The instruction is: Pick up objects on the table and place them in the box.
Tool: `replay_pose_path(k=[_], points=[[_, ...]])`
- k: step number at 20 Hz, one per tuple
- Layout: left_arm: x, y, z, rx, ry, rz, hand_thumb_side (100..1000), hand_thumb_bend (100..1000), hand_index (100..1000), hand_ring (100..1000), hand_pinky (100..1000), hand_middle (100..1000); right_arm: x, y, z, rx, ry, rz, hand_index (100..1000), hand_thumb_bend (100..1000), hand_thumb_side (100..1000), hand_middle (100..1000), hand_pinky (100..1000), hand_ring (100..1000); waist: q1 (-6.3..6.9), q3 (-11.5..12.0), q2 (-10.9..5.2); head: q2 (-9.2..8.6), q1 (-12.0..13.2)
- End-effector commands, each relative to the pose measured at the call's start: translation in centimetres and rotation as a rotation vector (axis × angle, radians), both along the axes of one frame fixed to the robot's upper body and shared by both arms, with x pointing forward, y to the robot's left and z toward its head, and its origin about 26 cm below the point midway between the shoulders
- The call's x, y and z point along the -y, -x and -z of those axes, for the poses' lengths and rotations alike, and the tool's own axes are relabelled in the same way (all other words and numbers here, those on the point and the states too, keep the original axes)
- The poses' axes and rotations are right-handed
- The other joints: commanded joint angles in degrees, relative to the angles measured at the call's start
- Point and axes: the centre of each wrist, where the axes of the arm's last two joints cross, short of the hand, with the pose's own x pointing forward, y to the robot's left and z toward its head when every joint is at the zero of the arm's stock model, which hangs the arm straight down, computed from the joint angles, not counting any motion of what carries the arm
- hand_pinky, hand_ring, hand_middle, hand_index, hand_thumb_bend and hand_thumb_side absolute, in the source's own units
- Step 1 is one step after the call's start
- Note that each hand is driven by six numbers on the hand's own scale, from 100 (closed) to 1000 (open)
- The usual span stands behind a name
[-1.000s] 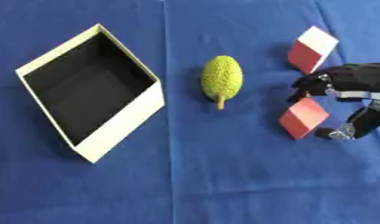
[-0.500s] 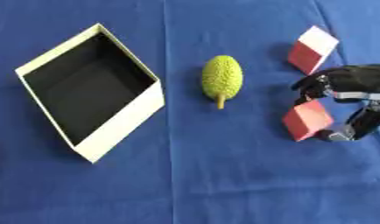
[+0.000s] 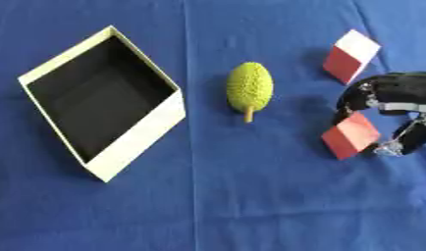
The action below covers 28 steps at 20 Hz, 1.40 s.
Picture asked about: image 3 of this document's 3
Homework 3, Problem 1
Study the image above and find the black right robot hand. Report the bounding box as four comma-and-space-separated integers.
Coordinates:
331, 72, 426, 157

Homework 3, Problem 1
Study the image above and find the white box with black inside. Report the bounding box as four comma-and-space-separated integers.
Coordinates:
17, 25, 187, 183

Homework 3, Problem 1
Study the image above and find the red and white cube block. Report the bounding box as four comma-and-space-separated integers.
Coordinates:
321, 28, 384, 86

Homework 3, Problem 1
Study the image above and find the green toy jackfruit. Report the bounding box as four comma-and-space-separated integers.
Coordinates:
225, 61, 275, 124

